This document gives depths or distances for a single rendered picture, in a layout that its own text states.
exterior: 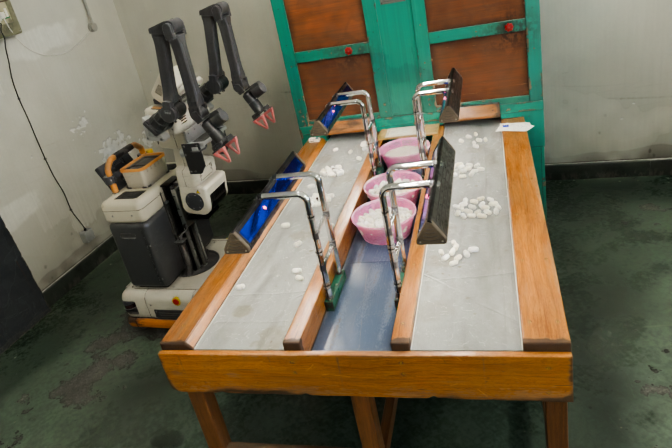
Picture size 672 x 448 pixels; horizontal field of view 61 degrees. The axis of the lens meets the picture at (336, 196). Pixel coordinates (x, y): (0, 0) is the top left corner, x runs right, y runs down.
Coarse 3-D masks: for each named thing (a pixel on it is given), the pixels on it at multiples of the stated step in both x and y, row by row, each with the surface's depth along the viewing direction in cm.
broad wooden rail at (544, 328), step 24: (504, 120) 304; (504, 144) 274; (528, 144) 268; (528, 168) 245; (528, 192) 225; (528, 216) 208; (528, 240) 194; (528, 264) 181; (552, 264) 179; (528, 288) 170; (552, 288) 168; (528, 312) 161; (552, 312) 159; (528, 336) 152; (552, 336) 150
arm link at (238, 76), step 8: (216, 8) 271; (216, 16) 272; (224, 16) 276; (224, 24) 276; (224, 32) 278; (232, 32) 280; (224, 40) 280; (232, 40) 280; (232, 48) 281; (232, 56) 283; (232, 64) 285; (240, 64) 286; (232, 72) 286; (240, 72) 286; (232, 80) 288; (240, 80) 287
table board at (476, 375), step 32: (160, 352) 180; (192, 352) 177; (224, 352) 174; (256, 352) 171; (288, 352) 169; (320, 352) 166; (352, 352) 163; (384, 352) 161; (416, 352) 158; (448, 352) 156; (480, 352) 154; (512, 352) 151; (544, 352) 149; (192, 384) 182; (224, 384) 179; (256, 384) 176; (288, 384) 173; (320, 384) 170; (352, 384) 167; (384, 384) 164; (416, 384) 162; (448, 384) 159; (480, 384) 157; (512, 384) 154; (544, 384) 152
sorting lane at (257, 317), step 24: (336, 144) 327; (312, 168) 300; (360, 168) 287; (312, 192) 271; (336, 192) 266; (288, 216) 252; (336, 216) 244; (264, 240) 236; (288, 240) 232; (312, 240) 228; (264, 264) 218; (288, 264) 215; (312, 264) 211; (264, 288) 203; (288, 288) 200; (240, 312) 192; (264, 312) 189; (288, 312) 187; (216, 336) 182; (240, 336) 180; (264, 336) 178
